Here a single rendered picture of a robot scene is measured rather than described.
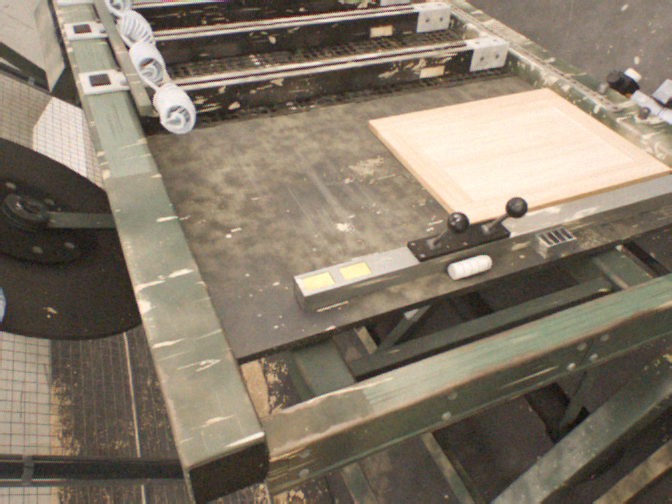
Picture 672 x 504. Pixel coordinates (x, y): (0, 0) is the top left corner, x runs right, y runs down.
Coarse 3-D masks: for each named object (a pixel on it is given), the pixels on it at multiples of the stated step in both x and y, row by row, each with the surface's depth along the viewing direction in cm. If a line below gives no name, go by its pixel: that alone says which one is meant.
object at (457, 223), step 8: (456, 216) 94; (464, 216) 94; (448, 224) 95; (456, 224) 94; (464, 224) 94; (448, 232) 98; (456, 232) 94; (464, 232) 95; (432, 240) 104; (440, 240) 101; (432, 248) 104
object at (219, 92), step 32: (128, 32) 128; (320, 64) 155; (352, 64) 156; (384, 64) 159; (416, 64) 163; (448, 64) 168; (480, 64) 173; (192, 96) 141; (224, 96) 145; (256, 96) 148; (288, 96) 152
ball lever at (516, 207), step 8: (512, 200) 98; (520, 200) 98; (512, 208) 98; (520, 208) 98; (504, 216) 102; (512, 216) 99; (520, 216) 99; (488, 224) 109; (496, 224) 105; (488, 232) 108
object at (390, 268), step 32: (608, 192) 122; (640, 192) 123; (512, 224) 112; (544, 224) 113; (576, 224) 116; (384, 256) 103; (448, 256) 105; (320, 288) 96; (352, 288) 99; (384, 288) 103
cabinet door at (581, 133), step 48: (528, 96) 159; (384, 144) 139; (432, 144) 138; (480, 144) 139; (528, 144) 140; (576, 144) 142; (624, 144) 142; (432, 192) 124; (480, 192) 124; (528, 192) 125; (576, 192) 126
